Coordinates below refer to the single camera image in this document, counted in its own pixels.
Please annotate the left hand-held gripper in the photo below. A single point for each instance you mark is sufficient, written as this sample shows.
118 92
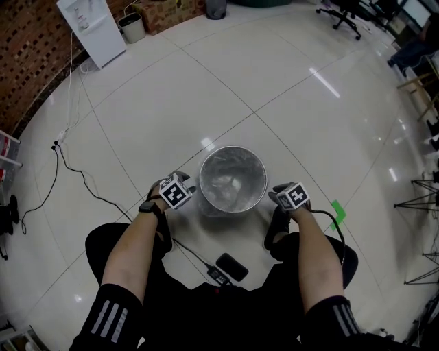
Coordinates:
175 193

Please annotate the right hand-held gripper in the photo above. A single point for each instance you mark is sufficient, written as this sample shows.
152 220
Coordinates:
295 197

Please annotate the stainless steel bucket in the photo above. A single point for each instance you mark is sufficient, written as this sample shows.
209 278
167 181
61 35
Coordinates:
223 205

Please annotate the clear plastic bag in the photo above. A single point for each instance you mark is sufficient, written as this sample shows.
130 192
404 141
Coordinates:
233 181

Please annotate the person's right forearm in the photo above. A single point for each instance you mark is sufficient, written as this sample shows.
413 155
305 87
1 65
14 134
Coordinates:
319 257

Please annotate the person's left forearm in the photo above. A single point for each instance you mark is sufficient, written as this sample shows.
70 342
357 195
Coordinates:
132 247

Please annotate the person's left hand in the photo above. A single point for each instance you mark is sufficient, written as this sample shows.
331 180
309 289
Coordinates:
156 193

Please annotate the black smartwatch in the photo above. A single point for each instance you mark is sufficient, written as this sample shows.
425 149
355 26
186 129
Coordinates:
147 207

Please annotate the person's right black shoe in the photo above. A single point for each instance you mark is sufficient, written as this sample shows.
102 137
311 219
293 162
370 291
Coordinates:
278 229

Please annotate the person's black shoe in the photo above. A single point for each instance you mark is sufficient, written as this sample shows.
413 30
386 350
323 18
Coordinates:
164 236
278 229

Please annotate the person's left black shoe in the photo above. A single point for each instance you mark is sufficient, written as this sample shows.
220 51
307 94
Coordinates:
164 236

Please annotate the green floor tape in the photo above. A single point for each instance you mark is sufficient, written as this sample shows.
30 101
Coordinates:
337 214

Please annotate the person's black trousers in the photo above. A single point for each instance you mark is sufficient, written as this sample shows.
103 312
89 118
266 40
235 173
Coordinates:
161 274

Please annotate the black power adapter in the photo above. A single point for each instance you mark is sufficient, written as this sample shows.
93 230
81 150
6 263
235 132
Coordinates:
219 275

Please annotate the black smartphone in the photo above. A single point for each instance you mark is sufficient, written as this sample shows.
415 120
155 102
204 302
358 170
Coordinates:
232 267

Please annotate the black tripod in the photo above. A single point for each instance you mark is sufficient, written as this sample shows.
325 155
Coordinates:
427 274
420 202

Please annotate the white power strip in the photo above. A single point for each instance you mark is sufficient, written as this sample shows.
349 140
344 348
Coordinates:
61 136

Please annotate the person's black striped shirt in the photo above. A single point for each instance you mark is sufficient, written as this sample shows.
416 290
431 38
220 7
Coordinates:
109 318

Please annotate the wooden stool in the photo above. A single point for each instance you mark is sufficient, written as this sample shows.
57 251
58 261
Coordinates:
416 84

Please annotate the black folded stand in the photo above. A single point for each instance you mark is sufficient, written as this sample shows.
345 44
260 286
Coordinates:
8 216

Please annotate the small beige waste bin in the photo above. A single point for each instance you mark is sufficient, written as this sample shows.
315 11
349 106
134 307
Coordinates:
133 29

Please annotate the white shelf rack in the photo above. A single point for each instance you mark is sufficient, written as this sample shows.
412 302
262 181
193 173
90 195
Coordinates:
8 151

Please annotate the white water dispenser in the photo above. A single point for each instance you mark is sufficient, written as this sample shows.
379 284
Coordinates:
99 34

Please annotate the brown cardboard box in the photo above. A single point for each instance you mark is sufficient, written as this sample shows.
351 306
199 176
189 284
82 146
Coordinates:
168 15

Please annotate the black office chair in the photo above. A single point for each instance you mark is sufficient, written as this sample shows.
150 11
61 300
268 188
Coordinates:
343 15

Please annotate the dark mesh waste bin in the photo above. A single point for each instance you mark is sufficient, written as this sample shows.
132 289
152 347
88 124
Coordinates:
216 8

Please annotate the grey storage crate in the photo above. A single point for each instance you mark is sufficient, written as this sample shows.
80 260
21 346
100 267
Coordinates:
20 341

